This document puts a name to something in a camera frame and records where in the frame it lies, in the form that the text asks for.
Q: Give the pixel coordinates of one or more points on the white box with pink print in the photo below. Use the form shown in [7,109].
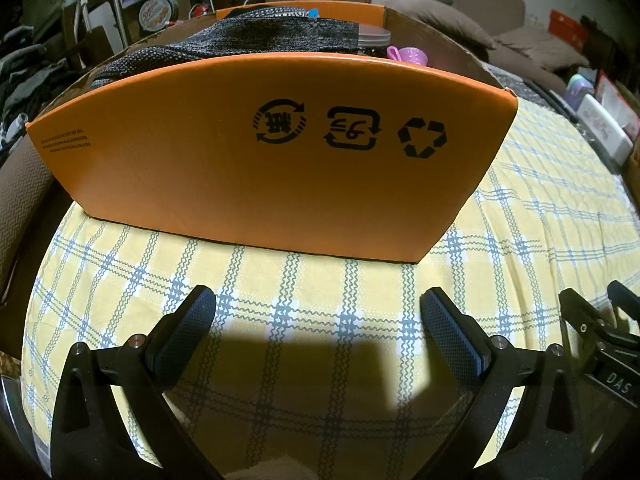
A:
[602,122]

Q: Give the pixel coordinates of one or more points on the clear plastic jar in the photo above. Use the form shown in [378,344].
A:
[374,35]

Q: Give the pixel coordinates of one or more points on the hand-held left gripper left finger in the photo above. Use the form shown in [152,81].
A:
[185,330]

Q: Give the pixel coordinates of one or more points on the brown woven fabric panel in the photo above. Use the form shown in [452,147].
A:
[20,210]

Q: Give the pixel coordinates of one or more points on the grey knit cloth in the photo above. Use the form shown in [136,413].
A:
[225,40]

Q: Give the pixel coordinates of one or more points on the round tin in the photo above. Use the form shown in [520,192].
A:
[157,14]

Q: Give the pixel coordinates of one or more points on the zebra striped cloth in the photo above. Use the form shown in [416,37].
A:
[270,11]

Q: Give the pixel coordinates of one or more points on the flat brown cushion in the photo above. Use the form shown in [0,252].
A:
[540,45]

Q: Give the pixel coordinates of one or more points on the pile of dark clothes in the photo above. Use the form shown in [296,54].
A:
[30,85]

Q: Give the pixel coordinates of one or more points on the blue plastic clip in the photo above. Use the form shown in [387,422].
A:
[313,14]

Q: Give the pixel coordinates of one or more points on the purple plastic container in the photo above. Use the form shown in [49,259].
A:
[580,87]

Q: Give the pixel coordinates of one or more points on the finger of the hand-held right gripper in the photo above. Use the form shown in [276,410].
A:
[625,300]
[577,307]

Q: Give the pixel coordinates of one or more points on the white pipe rack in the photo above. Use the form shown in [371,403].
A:
[82,5]

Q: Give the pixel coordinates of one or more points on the large brown cushion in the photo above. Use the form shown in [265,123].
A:
[435,15]

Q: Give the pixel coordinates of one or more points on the red box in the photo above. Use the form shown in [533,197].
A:
[567,27]

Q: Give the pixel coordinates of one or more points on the orange cardboard box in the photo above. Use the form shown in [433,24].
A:
[250,195]

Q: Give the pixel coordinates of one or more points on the yellow checkered blanket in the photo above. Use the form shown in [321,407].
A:
[300,310]

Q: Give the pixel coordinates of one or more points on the pink plastic cup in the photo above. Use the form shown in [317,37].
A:
[414,56]

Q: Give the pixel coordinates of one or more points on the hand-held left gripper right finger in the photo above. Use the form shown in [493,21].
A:
[452,332]

